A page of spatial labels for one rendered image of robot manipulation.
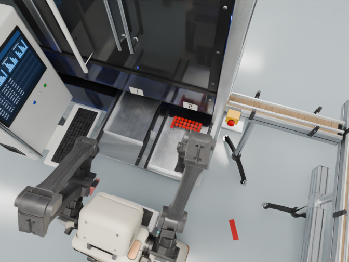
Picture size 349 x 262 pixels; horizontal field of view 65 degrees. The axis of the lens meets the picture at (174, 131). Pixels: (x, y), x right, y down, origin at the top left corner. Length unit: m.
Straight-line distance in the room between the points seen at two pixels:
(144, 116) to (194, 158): 0.91
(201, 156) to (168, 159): 0.74
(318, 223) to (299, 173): 0.76
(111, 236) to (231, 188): 1.60
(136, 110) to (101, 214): 0.87
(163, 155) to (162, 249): 0.63
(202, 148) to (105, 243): 0.50
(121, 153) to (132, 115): 0.26
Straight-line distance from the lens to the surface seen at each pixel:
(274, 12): 3.81
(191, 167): 0.87
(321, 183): 2.11
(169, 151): 1.61
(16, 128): 1.66
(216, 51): 1.19
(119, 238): 1.04
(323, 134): 1.80
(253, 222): 2.47
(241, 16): 1.04
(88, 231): 1.10
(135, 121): 1.72
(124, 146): 1.66
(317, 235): 2.01
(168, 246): 1.15
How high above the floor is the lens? 2.38
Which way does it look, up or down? 64 degrees down
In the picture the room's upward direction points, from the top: 4 degrees counter-clockwise
